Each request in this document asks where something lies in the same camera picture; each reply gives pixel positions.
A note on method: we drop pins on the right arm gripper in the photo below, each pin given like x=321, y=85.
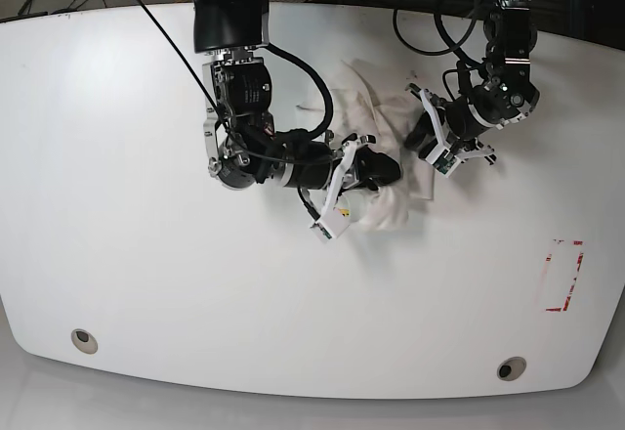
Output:
x=353, y=166

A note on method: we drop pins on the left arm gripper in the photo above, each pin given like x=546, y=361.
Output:
x=455, y=124

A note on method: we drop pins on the white printed t-shirt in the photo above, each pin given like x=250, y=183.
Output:
x=369, y=101

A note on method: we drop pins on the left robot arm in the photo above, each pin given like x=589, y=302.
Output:
x=492, y=93

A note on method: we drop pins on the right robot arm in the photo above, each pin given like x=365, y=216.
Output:
x=242, y=144

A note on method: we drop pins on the red tape rectangle marking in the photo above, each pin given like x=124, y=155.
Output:
x=561, y=269

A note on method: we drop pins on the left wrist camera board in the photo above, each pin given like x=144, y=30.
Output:
x=443, y=160

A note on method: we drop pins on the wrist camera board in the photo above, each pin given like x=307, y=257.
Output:
x=330, y=225
x=443, y=160

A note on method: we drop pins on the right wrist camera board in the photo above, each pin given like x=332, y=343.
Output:
x=330, y=225

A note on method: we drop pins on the right table cable grommet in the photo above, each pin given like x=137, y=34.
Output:
x=511, y=369

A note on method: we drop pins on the table cable grommet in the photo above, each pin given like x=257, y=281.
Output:
x=511, y=369
x=84, y=341

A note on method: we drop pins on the left table cable grommet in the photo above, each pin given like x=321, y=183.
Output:
x=84, y=341

